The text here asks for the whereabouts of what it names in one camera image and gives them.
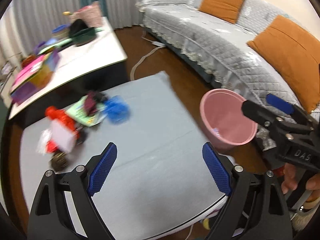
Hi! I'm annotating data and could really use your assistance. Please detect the dark brown wrapper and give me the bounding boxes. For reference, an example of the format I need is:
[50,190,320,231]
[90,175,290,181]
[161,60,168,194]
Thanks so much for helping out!
[50,152,68,172]

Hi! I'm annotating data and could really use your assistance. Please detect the green printed packet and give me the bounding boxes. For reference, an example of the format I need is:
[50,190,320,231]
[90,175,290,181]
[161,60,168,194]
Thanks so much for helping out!
[66,96,106,127]

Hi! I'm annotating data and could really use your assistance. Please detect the blue plastic bag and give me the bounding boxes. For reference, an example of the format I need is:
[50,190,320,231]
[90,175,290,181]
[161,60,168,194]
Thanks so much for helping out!
[104,95,130,124]

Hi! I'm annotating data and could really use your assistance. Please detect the red plastic bag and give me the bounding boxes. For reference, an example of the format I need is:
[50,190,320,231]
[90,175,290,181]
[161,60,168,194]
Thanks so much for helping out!
[45,106,80,153]

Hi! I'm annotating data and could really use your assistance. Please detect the dark maroon wrapper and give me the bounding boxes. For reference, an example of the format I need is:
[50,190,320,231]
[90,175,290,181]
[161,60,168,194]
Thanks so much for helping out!
[83,91,108,116]

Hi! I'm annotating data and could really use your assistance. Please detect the pink plastic trash bin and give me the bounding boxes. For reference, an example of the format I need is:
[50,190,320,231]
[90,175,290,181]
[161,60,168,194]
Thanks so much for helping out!
[200,88,258,152]

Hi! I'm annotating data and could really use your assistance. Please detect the person right hand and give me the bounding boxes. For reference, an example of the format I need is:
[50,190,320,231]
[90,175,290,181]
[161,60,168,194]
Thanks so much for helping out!
[272,163,320,203]

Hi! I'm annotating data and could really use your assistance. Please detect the orange cushion near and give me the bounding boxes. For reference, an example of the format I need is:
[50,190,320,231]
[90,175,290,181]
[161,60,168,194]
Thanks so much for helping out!
[247,15,319,113]

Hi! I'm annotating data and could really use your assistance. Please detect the orange cushion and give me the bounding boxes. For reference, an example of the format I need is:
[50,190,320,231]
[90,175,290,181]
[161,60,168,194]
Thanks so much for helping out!
[247,15,319,113]
[199,0,245,24]

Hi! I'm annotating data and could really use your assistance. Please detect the clear plastic wrapper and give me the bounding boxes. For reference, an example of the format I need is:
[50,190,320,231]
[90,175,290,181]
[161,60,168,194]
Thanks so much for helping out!
[36,129,52,155]

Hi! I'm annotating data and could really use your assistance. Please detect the grey quilted sofa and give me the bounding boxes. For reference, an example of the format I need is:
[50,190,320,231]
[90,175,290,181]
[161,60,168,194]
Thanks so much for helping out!
[134,0,320,153]

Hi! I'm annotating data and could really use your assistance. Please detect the white marble coffee table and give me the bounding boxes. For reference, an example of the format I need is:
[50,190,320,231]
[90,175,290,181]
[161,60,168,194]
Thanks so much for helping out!
[8,17,129,128]

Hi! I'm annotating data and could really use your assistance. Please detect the orange cushion far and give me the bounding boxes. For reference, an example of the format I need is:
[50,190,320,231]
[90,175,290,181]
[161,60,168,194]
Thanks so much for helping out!
[199,0,245,24]

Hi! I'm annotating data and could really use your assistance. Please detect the colourful rectangular box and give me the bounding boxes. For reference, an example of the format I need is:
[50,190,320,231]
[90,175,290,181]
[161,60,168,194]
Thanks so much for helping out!
[9,49,60,105]

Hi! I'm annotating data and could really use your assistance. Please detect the blue stacked bowls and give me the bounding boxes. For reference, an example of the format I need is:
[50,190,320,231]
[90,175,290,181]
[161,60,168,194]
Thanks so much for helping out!
[52,24,69,40]

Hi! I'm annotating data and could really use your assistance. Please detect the black cap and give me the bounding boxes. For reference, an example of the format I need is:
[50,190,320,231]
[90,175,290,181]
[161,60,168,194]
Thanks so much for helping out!
[68,19,88,38]

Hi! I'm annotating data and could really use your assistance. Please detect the pink patterned bag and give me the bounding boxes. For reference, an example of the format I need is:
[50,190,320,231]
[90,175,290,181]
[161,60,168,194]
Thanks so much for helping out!
[69,1,103,28]

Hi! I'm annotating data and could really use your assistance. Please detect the grey curtain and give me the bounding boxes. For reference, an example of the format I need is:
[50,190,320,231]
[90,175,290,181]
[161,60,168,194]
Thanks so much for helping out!
[1,0,142,66]

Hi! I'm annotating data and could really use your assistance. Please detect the white power strip cable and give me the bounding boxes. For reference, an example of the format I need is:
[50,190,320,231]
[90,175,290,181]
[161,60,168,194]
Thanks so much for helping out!
[130,29,166,82]

